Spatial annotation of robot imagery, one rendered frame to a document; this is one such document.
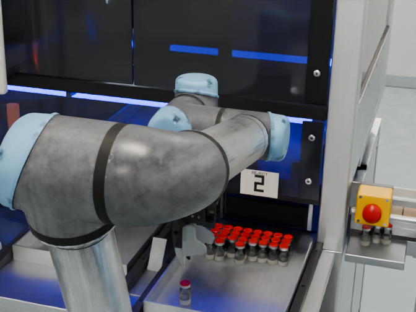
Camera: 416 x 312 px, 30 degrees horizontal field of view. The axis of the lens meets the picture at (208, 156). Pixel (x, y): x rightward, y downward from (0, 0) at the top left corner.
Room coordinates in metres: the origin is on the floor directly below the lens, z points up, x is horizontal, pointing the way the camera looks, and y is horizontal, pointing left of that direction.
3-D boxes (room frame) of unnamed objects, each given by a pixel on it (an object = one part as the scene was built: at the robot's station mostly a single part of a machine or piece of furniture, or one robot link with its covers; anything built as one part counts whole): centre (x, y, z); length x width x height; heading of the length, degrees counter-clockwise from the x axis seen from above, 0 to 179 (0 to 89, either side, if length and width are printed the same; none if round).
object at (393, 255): (1.57, -0.39, 0.87); 0.14 x 0.13 x 0.02; 164
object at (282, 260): (1.48, -0.09, 0.90); 0.18 x 0.02 x 0.05; 73
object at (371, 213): (1.49, -0.35, 0.99); 0.04 x 0.04 x 0.04; 74
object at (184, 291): (1.30, 0.04, 0.90); 0.02 x 0.02 x 0.04
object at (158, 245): (1.39, 0.12, 0.91); 0.14 x 0.03 x 0.06; 165
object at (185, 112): (1.19, 0.04, 1.28); 0.11 x 0.11 x 0.08; 73
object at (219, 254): (1.48, -0.03, 0.90); 0.02 x 0.02 x 0.05
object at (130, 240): (1.58, 0.24, 0.90); 0.34 x 0.26 x 0.04; 164
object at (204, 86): (1.29, 0.02, 1.28); 0.09 x 0.08 x 0.11; 163
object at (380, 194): (1.53, -0.36, 0.99); 0.08 x 0.07 x 0.07; 164
